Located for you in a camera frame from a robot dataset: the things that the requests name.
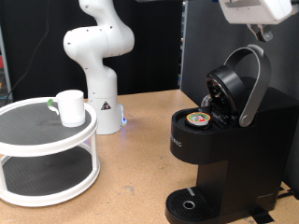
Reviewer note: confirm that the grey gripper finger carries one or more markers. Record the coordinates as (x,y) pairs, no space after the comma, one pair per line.
(257,31)
(267,33)

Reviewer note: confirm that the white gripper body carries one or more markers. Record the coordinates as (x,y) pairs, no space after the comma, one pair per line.
(255,12)

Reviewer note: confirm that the green lid coffee pod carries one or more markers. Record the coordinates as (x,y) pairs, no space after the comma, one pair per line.
(198,118)

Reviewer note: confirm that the black Keurig coffee machine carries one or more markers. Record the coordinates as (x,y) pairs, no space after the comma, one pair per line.
(249,149)

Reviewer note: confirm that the white mug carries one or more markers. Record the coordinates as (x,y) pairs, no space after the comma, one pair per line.
(73,109)

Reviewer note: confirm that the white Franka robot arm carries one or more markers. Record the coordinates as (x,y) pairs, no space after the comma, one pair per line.
(99,77)

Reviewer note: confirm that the grey partition panel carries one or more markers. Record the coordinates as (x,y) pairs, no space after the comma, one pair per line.
(205,46)

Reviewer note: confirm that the black curtain backdrop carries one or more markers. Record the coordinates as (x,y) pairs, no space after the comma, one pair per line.
(155,56)

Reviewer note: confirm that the black tape strip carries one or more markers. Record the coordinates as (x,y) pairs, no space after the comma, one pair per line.
(261,216)

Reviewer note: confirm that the black drip tray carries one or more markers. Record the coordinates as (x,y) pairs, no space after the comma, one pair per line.
(179,203)

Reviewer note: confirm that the green tape piece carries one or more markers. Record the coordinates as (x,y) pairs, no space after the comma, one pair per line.
(50,102)

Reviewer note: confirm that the white two-tier turntable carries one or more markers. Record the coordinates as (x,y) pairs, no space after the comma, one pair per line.
(46,147)

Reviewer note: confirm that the grey metal rack post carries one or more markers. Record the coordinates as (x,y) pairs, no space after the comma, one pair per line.
(5,62)

